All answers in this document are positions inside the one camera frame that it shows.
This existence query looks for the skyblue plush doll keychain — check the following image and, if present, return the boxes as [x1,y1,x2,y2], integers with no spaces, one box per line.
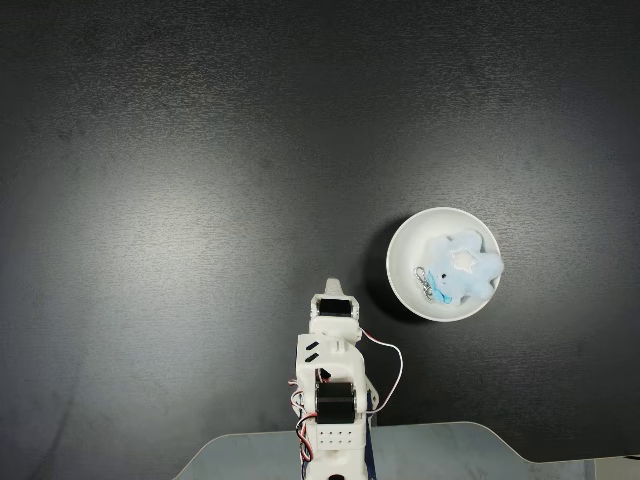
[412,228,505,306]

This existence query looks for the white bowl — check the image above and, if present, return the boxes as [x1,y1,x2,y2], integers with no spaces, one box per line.
[385,207,503,323]

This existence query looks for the red white servo cable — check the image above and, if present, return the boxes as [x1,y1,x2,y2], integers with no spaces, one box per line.
[288,378,317,465]
[358,325,404,415]

